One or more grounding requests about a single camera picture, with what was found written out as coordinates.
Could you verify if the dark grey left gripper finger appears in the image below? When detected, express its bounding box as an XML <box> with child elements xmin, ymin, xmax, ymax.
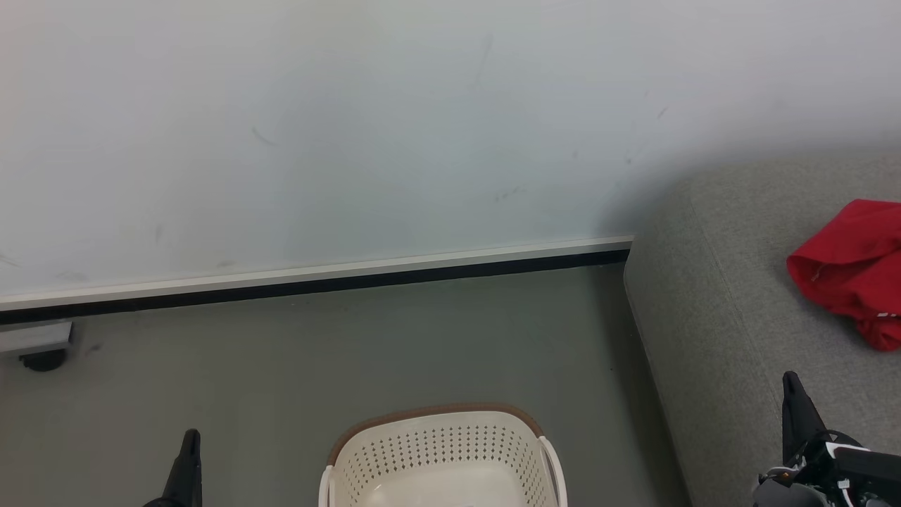
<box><xmin>143</xmin><ymin>428</ymin><xmax>203</xmax><ymax>507</ymax></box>

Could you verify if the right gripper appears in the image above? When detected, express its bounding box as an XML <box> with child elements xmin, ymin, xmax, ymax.
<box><xmin>752</xmin><ymin>371</ymin><xmax>901</xmax><ymax>507</ymax></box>

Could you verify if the red clothing item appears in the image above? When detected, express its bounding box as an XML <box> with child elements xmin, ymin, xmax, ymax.
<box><xmin>786</xmin><ymin>199</ymin><xmax>901</xmax><ymax>351</ymax></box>

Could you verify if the white laundry basket brown rim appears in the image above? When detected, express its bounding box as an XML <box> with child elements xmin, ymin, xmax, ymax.
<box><xmin>318</xmin><ymin>403</ymin><xmax>568</xmax><ymax>507</ymax></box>

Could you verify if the grey fabric sofa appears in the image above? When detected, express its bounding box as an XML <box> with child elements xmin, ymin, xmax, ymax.
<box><xmin>623</xmin><ymin>151</ymin><xmax>901</xmax><ymax>507</ymax></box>

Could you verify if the grey furniture leg with caster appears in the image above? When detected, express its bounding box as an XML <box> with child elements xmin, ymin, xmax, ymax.
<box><xmin>0</xmin><ymin>322</ymin><xmax>73</xmax><ymax>372</ymax></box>

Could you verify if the white and black baseboard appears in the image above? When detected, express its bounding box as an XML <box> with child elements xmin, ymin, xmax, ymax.
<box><xmin>0</xmin><ymin>236</ymin><xmax>634</xmax><ymax>326</ymax></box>

